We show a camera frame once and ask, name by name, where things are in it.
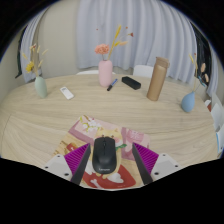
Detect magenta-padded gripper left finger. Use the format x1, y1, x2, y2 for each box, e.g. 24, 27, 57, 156
42, 142, 92, 186

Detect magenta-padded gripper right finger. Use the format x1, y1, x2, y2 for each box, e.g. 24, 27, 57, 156
131, 142, 183, 186

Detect black computer mouse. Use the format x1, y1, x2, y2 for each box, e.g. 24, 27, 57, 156
91, 136, 117, 175

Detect cartoon print mouse pad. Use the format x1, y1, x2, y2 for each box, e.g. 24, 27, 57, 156
53, 114, 151, 190

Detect blue vase with dried flowers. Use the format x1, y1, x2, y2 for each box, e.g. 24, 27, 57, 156
180, 52, 211, 114

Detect white and blue chairs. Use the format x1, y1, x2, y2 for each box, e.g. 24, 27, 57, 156
203, 93, 224, 154

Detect small white remote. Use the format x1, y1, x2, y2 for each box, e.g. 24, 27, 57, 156
59, 86, 75, 101

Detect green vase with yellow flowers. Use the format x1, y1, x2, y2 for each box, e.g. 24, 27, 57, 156
21, 43, 49, 100

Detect bronze drink bottle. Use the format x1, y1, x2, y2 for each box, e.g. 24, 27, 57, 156
146, 56, 171, 102

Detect black rectangular box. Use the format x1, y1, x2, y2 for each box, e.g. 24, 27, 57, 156
121, 76, 142, 91

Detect blue marker pen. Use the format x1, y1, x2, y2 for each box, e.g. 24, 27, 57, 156
106, 78, 119, 92

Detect white chair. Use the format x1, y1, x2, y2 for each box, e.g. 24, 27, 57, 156
132, 64, 155, 79

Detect narrow white curtain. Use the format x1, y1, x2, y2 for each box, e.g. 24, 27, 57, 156
19, 9, 49, 83
206, 46, 219, 98

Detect pink vase with flowers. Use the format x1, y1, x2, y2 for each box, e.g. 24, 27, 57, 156
94, 23, 135, 89

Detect dark window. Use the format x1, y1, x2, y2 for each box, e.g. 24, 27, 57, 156
14, 28, 26, 79
189, 21, 213, 88

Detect wide white curtain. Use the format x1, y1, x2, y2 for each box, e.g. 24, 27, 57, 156
75, 0, 198, 83

